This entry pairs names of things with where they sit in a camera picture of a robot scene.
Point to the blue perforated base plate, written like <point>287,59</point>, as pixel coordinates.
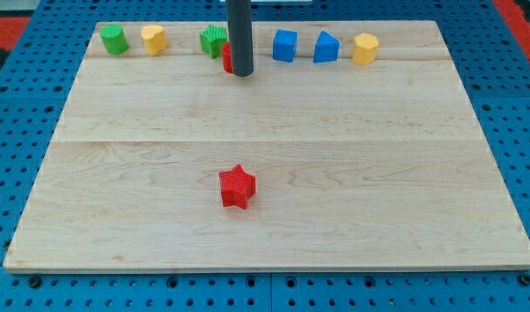
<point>39,72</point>

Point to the red block behind rod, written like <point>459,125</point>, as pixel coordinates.
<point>226,58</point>

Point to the yellow heart block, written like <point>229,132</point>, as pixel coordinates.
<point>154,39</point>

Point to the light wooden board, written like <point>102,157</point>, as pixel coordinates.
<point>362,168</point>

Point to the blue cube block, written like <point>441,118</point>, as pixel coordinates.
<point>284,45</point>

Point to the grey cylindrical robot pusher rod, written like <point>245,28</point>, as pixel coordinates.
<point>240,35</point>

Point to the blue triangular block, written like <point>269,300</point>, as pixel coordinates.
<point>326,48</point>

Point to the yellow hexagon block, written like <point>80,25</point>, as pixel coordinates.
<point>365,49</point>

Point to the red star block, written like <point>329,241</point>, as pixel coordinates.
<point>237,187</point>

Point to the green star block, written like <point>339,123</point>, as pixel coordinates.
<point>212,39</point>

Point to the green cylinder block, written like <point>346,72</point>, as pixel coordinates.
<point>114,39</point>

